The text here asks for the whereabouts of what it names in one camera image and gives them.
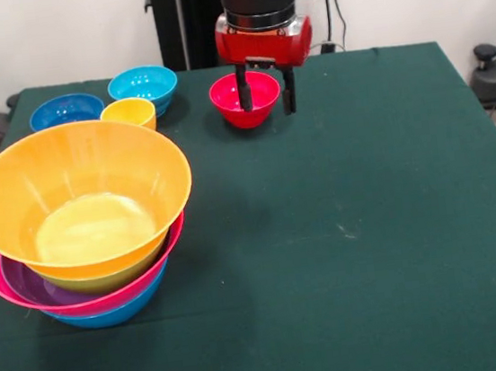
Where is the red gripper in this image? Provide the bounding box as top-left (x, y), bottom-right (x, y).
top-left (212, 3), bottom-right (324, 124)

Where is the large orange bowl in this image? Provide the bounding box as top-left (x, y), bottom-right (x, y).
top-left (0, 108), bottom-right (204, 290)

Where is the green bowl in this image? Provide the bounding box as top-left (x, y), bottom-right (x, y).
top-left (40, 249), bottom-right (171, 301)

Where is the purple bowl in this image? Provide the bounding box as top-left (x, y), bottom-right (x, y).
top-left (0, 243), bottom-right (101, 314)

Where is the small red bowl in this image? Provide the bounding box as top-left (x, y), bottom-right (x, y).
top-left (206, 67), bottom-right (286, 134)

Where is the small light blue bowl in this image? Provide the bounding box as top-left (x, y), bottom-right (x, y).
top-left (104, 61), bottom-right (183, 124)

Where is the yellow cup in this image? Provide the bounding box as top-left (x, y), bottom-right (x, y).
top-left (97, 93), bottom-right (160, 138)

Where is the small dark blue bowl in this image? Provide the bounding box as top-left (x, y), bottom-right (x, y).
top-left (26, 89), bottom-right (109, 134)

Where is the dark green tablecloth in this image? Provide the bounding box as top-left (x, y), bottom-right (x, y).
top-left (0, 31), bottom-right (496, 371)

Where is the large light blue bowl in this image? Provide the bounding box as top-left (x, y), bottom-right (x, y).
top-left (36, 258), bottom-right (176, 336)

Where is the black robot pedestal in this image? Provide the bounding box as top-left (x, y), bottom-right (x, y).
top-left (143, 0), bottom-right (234, 75)

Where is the black wall cable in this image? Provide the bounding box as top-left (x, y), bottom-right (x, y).
top-left (304, 0), bottom-right (353, 57)

